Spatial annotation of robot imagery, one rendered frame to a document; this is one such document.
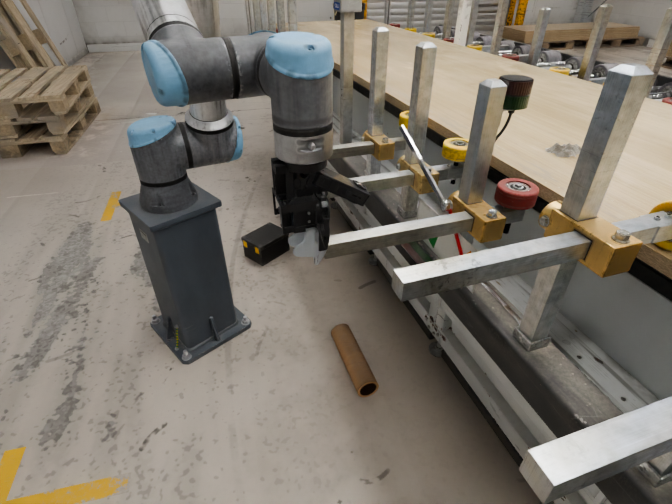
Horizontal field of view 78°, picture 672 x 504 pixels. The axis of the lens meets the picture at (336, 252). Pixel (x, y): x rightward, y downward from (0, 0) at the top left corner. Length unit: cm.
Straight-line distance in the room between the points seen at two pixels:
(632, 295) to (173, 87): 87
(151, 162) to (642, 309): 130
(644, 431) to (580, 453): 6
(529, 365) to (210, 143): 109
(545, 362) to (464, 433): 76
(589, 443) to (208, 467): 123
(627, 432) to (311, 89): 51
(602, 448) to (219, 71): 63
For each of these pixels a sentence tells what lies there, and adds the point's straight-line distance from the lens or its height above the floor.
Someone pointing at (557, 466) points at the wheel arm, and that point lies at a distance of 40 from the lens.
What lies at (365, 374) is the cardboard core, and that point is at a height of 8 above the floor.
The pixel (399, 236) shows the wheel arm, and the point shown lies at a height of 85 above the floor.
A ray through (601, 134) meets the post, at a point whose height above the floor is 109.
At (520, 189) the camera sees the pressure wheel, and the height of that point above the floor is 90.
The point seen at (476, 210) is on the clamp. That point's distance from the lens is 88.
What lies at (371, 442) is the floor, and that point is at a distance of 149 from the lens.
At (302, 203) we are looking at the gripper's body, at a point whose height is 96.
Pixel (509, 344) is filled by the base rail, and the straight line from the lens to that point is 86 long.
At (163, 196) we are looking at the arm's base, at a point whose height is 66.
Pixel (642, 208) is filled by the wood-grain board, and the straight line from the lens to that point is 97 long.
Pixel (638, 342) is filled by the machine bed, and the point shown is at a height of 69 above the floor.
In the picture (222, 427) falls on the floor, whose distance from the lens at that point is 156.
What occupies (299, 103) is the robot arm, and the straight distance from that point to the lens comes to 61.
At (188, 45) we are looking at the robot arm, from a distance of 70.
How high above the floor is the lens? 128
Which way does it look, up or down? 35 degrees down
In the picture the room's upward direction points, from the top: straight up
